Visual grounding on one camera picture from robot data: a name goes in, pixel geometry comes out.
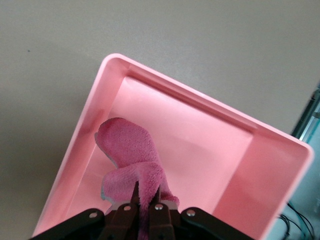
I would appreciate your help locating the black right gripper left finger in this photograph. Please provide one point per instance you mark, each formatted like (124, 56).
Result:
(120, 222)

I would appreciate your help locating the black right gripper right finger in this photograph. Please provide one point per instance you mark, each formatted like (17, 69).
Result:
(165, 222)

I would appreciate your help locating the pink plastic bin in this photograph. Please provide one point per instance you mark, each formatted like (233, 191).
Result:
(200, 150)

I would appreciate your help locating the dark metal frame bar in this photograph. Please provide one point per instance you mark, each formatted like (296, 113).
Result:
(306, 117)

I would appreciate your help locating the large table cover mat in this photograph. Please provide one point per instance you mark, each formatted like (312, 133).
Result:
(50, 37)

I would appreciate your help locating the pink microfibre cloth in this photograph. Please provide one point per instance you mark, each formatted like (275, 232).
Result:
(125, 145)

